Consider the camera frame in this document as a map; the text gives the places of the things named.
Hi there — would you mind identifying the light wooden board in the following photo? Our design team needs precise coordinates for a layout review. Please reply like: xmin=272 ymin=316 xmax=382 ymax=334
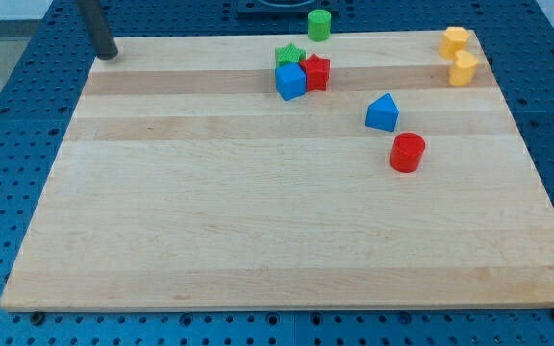
xmin=0 ymin=31 xmax=554 ymax=312

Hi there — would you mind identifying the yellow hexagon block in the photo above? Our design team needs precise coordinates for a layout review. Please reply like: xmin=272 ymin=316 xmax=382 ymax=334
xmin=439 ymin=26 xmax=470 ymax=60

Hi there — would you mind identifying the blue triangular prism block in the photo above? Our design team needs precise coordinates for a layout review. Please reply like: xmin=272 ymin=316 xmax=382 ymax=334
xmin=365 ymin=93 xmax=399 ymax=132

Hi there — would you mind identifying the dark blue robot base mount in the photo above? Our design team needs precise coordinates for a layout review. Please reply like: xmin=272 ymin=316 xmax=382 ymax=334
xmin=233 ymin=0 xmax=340 ymax=17

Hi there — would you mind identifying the yellow heart block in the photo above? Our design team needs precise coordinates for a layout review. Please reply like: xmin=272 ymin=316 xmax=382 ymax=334
xmin=448 ymin=50 xmax=479 ymax=87

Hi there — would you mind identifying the red cylinder block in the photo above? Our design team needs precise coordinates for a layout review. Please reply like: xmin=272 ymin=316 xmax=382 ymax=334
xmin=389 ymin=133 xmax=426 ymax=173

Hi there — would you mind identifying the black cylindrical robot arm stylus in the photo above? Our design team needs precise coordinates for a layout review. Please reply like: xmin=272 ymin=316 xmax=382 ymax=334
xmin=75 ymin=0 xmax=118 ymax=61

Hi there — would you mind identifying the green star block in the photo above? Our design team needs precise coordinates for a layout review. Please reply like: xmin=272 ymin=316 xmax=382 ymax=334
xmin=274 ymin=43 xmax=306 ymax=67

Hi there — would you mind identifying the red star block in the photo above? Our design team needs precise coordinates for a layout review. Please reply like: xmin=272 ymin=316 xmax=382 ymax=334
xmin=299 ymin=54 xmax=331 ymax=91

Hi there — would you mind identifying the green cylinder block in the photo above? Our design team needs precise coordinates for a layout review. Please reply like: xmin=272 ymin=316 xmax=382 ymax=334
xmin=307 ymin=9 xmax=332 ymax=42

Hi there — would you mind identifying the blue cube block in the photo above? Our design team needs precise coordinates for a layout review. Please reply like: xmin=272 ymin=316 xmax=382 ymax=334
xmin=275 ymin=63 xmax=307 ymax=101

